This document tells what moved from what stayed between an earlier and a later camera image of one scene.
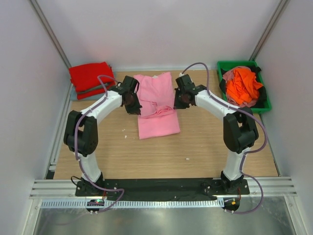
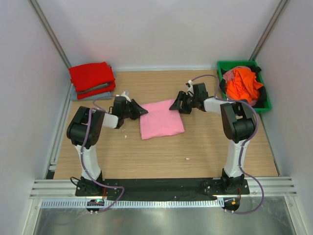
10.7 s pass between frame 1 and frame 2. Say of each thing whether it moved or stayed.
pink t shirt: moved
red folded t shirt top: stayed
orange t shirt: stayed
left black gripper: moved
